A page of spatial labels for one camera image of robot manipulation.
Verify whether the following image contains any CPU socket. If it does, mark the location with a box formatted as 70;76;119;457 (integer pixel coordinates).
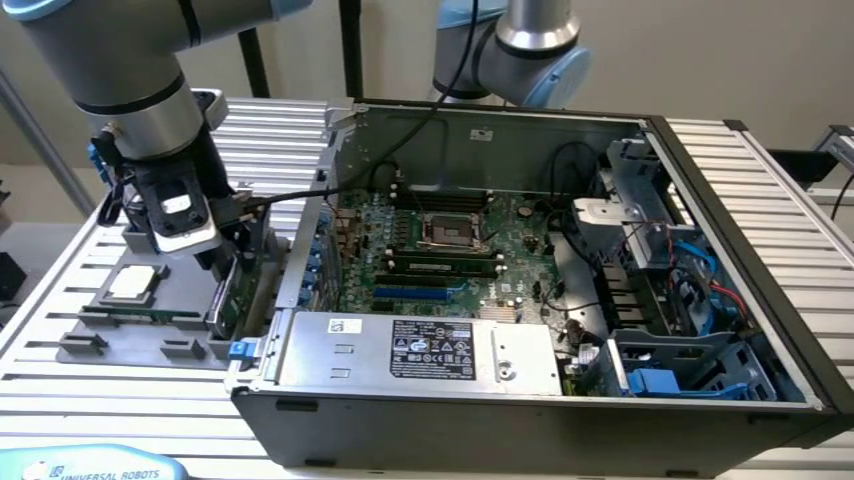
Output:
411;208;490;252

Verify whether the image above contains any blue wire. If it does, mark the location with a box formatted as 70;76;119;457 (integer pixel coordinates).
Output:
670;238;721;304

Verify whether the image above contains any grey parts rack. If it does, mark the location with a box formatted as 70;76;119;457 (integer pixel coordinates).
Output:
55;223;286;372

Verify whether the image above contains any black box on bracket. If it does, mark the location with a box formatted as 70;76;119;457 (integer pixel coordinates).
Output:
765;147;834;185

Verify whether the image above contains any grey metal disk bay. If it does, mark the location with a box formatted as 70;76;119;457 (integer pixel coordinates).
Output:
603;138;700;274

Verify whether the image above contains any black internal power cable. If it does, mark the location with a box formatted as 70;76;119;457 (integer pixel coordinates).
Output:
545;140;606;204

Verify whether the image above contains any blue Universal Robots pendant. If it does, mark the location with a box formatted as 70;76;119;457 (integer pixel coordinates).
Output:
0;442;194;480

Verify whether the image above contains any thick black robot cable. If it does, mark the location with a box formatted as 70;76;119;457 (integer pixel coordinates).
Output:
247;0;479;207

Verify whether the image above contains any aluminium frame bar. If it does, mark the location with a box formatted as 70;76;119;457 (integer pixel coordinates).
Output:
0;67;96;217

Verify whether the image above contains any silver CPU chip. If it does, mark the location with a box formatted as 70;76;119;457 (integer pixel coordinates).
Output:
106;264;170;302

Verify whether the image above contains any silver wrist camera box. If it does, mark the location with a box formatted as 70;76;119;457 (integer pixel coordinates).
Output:
154;219;225;255

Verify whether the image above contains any black device on desk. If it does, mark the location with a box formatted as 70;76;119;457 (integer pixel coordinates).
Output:
0;251;30;302

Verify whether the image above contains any black installed RAM stick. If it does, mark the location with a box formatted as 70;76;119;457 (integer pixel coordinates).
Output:
385;253;503;277

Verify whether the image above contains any black stand pole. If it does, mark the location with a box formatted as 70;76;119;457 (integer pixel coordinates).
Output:
234;28;274;99
338;0;367;102

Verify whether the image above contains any red wire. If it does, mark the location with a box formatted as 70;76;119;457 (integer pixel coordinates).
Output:
710;282;760;324

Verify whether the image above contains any grey fan shroud bracket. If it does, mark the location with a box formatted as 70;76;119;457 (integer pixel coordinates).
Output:
571;196;637;237

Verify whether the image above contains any black open PC case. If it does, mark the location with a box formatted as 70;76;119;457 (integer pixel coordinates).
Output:
229;98;854;470

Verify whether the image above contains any blue expansion slot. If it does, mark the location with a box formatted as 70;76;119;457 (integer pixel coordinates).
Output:
371;285;450;305

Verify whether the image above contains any green motherboard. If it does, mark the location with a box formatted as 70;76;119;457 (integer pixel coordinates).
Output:
325;188;577;347

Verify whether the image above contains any green RAM stick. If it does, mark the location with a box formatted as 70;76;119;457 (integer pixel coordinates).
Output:
80;308;203;325

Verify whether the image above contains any green graphics card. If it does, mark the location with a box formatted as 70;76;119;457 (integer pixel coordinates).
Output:
205;197;283;347

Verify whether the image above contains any black expansion slot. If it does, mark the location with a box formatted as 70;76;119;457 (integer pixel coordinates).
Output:
371;272;450;289

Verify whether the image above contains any grey plastic drive cage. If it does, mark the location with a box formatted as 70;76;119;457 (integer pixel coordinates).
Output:
585;325;784;402

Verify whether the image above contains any aluminium profile rail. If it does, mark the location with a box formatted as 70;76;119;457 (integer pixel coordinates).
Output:
808;123;854;164

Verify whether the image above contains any silver power supply unit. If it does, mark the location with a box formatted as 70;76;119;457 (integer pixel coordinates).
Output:
265;311;563;397

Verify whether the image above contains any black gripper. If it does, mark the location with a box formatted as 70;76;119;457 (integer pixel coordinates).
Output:
123;130;246;267

